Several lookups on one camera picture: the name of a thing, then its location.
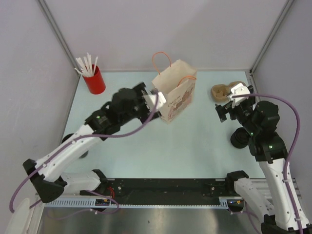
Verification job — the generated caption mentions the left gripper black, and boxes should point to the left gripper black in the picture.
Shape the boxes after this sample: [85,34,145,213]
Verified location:
[119,82,161,125]

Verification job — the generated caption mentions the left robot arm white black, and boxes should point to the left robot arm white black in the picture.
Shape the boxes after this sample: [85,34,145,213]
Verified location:
[23,82,166,203]

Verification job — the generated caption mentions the aluminium frame post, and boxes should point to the aluminium frame post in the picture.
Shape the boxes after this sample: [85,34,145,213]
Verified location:
[36,0,78,68]
[249,0,295,75]

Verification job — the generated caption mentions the aluminium frame post left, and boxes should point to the aluminium frame post left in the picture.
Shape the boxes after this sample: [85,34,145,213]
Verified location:
[36,0,78,68]

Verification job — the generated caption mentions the white paper takeout bag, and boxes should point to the white paper takeout bag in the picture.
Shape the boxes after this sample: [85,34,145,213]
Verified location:
[152,51,197,123]

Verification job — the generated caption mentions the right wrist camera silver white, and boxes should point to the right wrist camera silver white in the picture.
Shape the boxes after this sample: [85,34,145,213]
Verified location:
[227,83,252,108]

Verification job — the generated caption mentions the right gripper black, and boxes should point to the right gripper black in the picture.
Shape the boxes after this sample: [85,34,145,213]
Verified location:
[214,97,259,136]

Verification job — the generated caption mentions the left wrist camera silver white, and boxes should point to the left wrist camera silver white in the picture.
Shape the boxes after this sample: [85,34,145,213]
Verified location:
[143,89,167,112]

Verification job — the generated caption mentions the aluminium frame post right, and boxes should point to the aluminium frame post right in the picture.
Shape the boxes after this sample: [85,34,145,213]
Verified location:
[249,0,295,75]

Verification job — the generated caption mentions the black coffee cup left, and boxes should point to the black coffee cup left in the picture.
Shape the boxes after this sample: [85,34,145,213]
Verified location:
[61,133,89,159]

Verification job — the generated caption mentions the red plastic cup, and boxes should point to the red plastic cup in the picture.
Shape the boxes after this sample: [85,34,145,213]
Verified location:
[82,64,106,95]

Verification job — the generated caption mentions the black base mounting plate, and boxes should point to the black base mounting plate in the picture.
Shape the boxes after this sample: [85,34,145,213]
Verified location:
[80,177,254,205]

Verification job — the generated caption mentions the brown pulp cup carrier stack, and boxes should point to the brown pulp cup carrier stack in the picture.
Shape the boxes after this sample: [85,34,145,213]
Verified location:
[211,82,237,103]

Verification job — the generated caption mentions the wrist camera silver white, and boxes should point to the wrist camera silver white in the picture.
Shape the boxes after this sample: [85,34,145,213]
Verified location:
[227,83,252,108]
[143,89,167,112]

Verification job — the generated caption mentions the white slotted cable duct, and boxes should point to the white slotted cable duct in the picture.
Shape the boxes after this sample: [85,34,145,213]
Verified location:
[45,196,234,209]

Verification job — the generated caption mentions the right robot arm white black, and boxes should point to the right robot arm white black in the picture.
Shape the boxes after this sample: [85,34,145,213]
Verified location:
[215,97,312,234]

